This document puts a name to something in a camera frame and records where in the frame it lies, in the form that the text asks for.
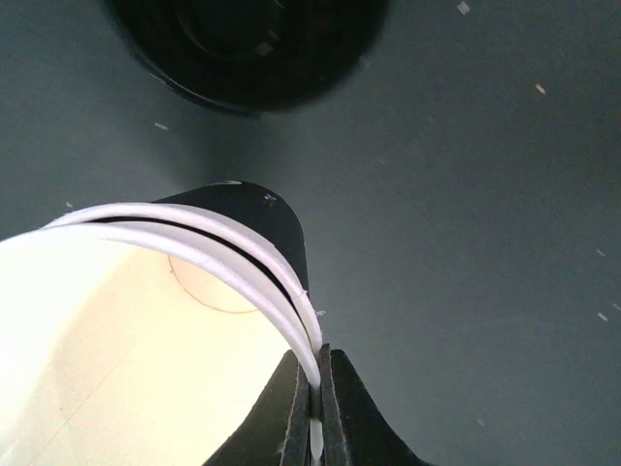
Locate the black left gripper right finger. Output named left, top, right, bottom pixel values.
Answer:
left=319, top=345, right=426, bottom=466

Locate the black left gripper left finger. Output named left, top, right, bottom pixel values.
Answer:
left=205, top=351, right=311, bottom=466

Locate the black paper coffee cup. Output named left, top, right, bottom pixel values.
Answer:
left=1, top=226, right=323, bottom=465
left=38, top=180, right=324, bottom=404

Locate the black plastic cup lid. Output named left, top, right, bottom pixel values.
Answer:
left=101, top=0, right=390, bottom=115

